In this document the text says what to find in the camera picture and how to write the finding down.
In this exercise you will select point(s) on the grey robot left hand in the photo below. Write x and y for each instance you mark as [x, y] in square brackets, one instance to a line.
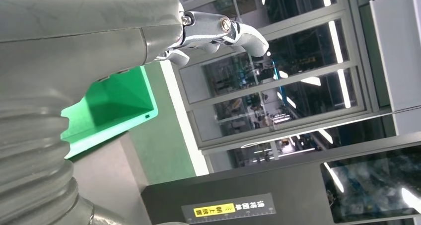
[82, 29]

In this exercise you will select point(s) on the yellow and grey machine label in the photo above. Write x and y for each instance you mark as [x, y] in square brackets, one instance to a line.
[230, 208]

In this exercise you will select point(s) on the green plastic crate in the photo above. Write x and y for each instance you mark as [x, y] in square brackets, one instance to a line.
[112, 108]

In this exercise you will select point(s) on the dark machine screen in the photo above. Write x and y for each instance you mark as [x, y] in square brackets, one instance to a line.
[371, 187]

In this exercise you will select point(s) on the black inbound scanning machine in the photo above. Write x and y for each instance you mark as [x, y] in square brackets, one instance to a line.
[289, 184]

